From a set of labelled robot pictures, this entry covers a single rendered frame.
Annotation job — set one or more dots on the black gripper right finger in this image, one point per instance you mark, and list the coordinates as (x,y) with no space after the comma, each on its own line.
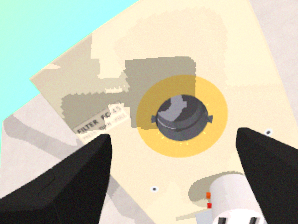
(271,169)

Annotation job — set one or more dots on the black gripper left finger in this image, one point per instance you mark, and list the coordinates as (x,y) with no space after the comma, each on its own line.
(72,192)

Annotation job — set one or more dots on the white cylinder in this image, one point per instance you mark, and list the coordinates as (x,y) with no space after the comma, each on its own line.
(233,201)

